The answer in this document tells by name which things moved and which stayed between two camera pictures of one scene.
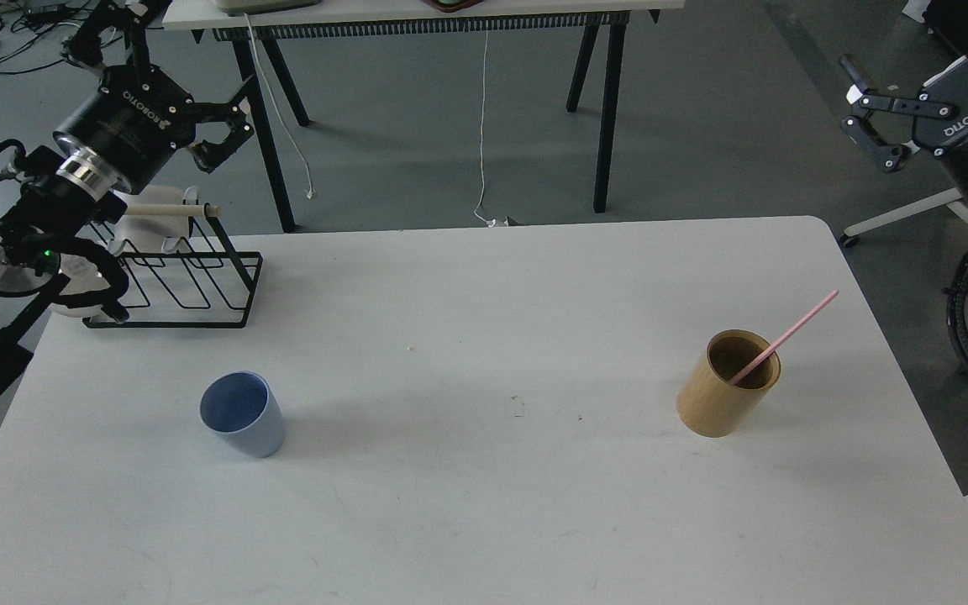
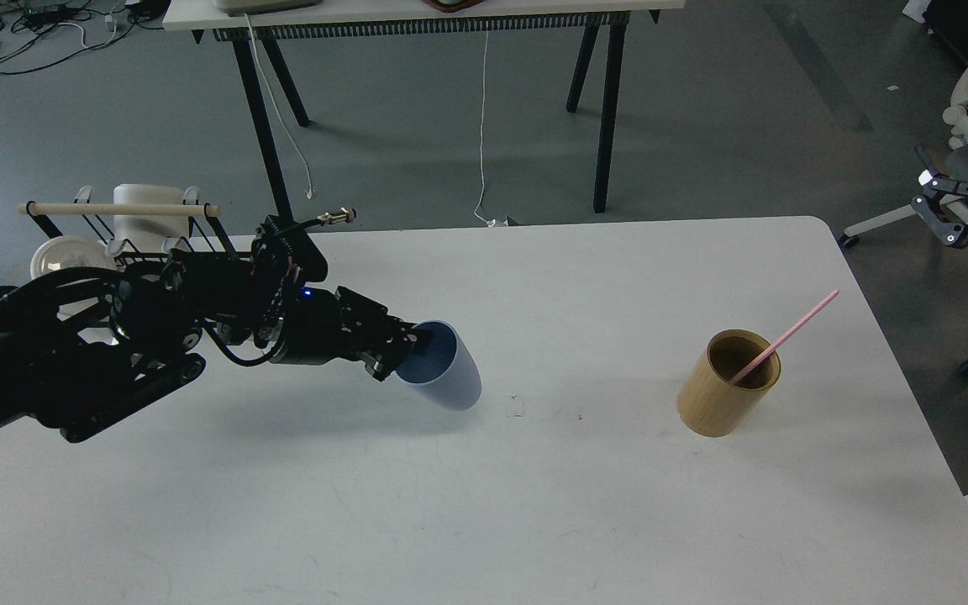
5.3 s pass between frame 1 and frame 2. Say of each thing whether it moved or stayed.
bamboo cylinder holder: stayed
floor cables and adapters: stayed
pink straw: stayed
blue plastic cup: moved
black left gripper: moved
